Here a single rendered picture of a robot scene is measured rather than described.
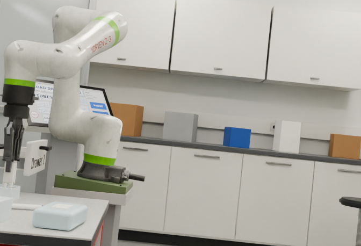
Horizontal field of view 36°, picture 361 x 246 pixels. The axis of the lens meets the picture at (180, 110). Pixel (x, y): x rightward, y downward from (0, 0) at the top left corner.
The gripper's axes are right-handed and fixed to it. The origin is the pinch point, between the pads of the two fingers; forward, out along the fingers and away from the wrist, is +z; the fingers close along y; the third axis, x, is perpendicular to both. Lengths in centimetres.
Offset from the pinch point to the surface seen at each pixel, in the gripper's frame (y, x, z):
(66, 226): -40.2, -26.3, 6.7
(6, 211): -34.8, -10.7, 5.6
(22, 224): -37.4, -15.5, 7.8
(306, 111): 384, -170, -47
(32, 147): 12.4, -2.7, -7.3
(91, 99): 132, 0, -29
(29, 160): 11.1, -2.4, -3.2
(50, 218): -39.9, -22.5, 5.2
